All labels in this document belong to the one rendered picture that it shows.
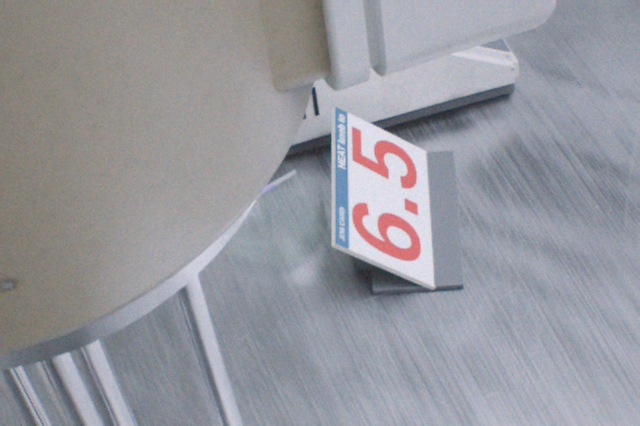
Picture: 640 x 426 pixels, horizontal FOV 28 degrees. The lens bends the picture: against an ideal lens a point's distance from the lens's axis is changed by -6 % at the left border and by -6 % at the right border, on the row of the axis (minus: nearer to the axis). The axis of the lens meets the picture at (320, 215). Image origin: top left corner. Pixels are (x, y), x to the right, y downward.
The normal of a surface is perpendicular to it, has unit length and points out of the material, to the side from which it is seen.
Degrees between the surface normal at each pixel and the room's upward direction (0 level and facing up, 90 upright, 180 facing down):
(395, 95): 90
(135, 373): 0
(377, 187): 40
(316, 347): 0
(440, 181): 0
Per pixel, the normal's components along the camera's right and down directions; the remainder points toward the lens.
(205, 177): 0.75, 0.45
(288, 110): 0.93, 0.22
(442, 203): -0.11, -0.65
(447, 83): 0.29, 0.70
